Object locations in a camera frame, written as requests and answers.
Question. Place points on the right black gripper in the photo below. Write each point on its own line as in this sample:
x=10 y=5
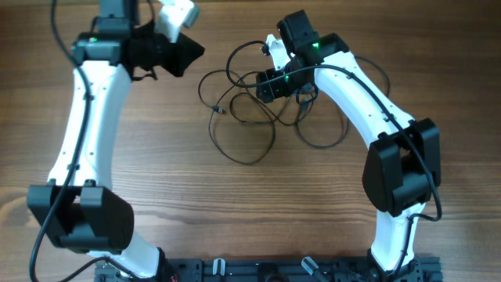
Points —
x=264 y=87

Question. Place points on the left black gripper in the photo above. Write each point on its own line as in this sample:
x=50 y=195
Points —
x=183 y=48

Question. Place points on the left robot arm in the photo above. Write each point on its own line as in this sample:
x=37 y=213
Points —
x=77 y=208

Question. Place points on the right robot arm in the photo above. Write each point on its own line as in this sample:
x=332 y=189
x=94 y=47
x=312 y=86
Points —
x=402 y=172

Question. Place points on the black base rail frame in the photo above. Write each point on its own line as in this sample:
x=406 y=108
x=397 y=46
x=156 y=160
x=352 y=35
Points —
x=342 y=269

